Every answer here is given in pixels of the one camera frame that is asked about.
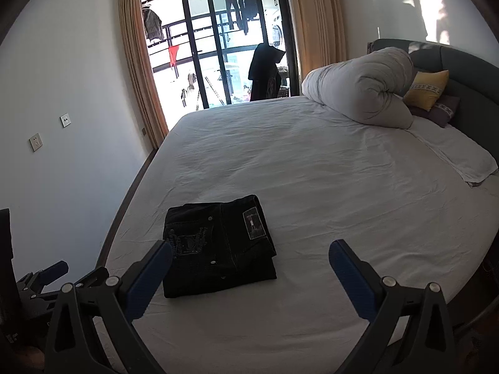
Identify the bed with white sheet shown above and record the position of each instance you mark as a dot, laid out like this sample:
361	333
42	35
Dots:
312	187

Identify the hanging black clothes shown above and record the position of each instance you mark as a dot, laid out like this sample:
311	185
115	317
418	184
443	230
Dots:
238	4

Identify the hanging grey jacket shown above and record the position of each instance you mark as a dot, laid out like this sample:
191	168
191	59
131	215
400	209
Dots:
153	25

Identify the white folded blanket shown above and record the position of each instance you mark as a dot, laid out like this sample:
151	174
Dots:
456	152

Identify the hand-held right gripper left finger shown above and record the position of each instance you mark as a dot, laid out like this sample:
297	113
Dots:
150	280

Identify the beige curtain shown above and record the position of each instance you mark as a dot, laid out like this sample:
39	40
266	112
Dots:
317	19
140	70

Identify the black framed sliding glass door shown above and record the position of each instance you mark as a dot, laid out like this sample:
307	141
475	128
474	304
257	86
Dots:
210	74

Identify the black pants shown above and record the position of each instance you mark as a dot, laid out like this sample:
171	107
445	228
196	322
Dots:
218	245

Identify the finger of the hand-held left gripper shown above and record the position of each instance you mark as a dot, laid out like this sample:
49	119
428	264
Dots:
43	278
93	276

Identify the yellow pillow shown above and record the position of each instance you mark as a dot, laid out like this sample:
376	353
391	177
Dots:
425	89

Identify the black coat on rack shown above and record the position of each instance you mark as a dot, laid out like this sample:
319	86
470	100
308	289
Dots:
263	72

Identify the grey upholstered headboard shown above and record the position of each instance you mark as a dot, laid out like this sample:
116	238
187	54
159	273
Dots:
464	66

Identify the hanging red garment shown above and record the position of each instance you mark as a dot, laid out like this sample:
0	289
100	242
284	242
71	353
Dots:
173	54

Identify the purple pillow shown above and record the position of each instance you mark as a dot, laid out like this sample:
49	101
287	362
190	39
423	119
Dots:
438	111

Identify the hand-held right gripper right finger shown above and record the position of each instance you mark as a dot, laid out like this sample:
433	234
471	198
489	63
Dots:
349	276

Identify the white wall socket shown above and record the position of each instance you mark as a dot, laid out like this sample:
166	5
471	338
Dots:
66	120
35	142

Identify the rolled grey duvet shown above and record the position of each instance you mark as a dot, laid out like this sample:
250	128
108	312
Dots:
362	85

